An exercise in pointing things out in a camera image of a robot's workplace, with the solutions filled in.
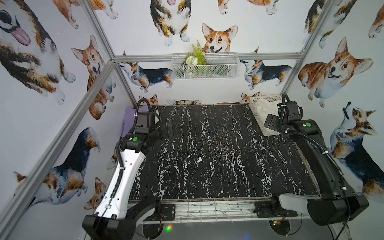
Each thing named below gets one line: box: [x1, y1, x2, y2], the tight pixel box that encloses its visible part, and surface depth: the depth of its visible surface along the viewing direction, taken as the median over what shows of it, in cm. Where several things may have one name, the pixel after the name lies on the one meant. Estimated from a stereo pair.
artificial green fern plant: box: [184, 39, 207, 77], surface depth 85 cm
